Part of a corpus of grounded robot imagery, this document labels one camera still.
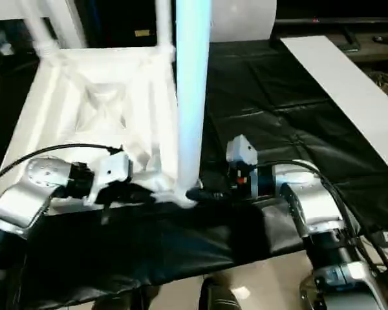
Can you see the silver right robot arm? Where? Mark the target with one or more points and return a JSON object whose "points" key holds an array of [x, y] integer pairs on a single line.
{"points": [[317, 206]]}

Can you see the white cabinet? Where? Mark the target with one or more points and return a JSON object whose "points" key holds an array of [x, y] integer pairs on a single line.
{"points": [[13, 26]]}

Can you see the black box with yellow label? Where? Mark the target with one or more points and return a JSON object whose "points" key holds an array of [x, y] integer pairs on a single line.
{"points": [[123, 22]]}

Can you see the black right robot foot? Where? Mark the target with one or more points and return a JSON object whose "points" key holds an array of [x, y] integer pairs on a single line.
{"points": [[218, 294]]}

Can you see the white flat board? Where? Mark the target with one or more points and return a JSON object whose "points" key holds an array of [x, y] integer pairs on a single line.
{"points": [[349, 84]]}

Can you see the white plastic table leg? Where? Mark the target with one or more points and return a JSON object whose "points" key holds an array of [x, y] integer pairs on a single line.
{"points": [[42, 29], [193, 77], [164, 26]]}

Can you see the black robot foot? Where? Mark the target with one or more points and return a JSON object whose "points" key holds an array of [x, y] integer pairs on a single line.
{"points": [[218, 294], [119, 298]]}

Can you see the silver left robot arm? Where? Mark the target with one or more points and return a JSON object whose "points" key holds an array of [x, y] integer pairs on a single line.
{"points": [[26, 194]]}

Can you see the black left robot foot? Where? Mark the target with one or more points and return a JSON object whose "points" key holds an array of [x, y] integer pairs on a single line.
{"points": [[119, 298]]}

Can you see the white plastic table top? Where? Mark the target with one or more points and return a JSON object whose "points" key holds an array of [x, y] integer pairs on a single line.
{"points": [[97, 97]]}

